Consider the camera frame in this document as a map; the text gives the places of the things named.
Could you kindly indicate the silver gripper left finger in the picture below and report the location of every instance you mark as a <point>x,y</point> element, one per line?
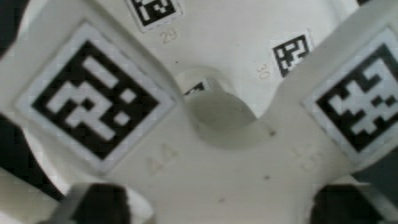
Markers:
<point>102,203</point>

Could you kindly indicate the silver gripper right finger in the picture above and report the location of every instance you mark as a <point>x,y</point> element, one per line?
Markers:
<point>352,204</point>

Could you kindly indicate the white cylindrical table leg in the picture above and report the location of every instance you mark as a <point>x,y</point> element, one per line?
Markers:
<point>219,109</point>

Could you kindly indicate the white cross-shaped table base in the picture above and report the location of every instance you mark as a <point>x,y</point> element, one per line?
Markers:
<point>333,122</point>

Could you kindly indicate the white round table top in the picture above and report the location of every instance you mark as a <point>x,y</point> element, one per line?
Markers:
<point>109,58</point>

